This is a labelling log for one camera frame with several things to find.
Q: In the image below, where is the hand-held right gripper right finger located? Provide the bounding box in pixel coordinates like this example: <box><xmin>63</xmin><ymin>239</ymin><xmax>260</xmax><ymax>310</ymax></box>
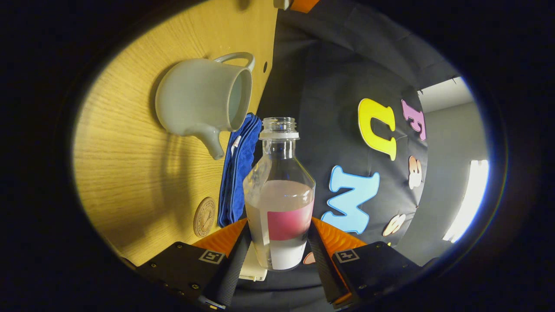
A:
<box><xmin>306</xmin><ymin>217</ymin><xmax>423</xmax><ymax>309</ymax></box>

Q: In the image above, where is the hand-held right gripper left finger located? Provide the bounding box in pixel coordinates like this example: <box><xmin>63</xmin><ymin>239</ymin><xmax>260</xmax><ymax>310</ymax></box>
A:
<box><xmin>134</xmin><ymin>218</ymin><xmax>253</xmax><ymax>310</ymax></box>

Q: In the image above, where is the round wooden coaster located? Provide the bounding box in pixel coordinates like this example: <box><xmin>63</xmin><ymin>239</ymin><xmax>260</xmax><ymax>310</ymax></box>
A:
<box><xmin>193</xmin><ymin>197</ymin><xmax>216</xmax><ymax>237</ymax></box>

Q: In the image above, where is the clear plastic water bottle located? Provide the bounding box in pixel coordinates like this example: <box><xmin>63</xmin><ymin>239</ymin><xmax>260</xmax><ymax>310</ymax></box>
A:
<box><xmin>243</xmin><ymin>117</ymin><xmax>316</xmax><ymax>272</ymax></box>

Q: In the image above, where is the white ceramic teacup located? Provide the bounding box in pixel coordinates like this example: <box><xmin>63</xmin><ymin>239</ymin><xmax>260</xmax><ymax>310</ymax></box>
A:
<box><xmin>155</xmin><ymin>52</ymin><xmax>255</xmax><ymax>161</ymax></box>

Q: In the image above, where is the black backdrop cloth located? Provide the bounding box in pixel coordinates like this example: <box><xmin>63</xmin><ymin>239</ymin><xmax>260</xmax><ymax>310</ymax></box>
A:
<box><xmin>228</xmin><ymin>0</ymin><xmax>461</xmax><ymax>310</ymax></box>

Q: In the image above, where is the blue folded towel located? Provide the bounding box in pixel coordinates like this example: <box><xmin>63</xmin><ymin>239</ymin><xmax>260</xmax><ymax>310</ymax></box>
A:
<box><xmin>217</xmin><ymin>114</ymin><xmax>263</xmax><ymax>228</ymax></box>

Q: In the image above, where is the long ceiling light panel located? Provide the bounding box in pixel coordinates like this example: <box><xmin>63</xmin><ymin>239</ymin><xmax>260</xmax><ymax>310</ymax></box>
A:
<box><xmin>442</xmin><ymin>159</ymin><xmax>490</xmax><ymax>243</ymax></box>

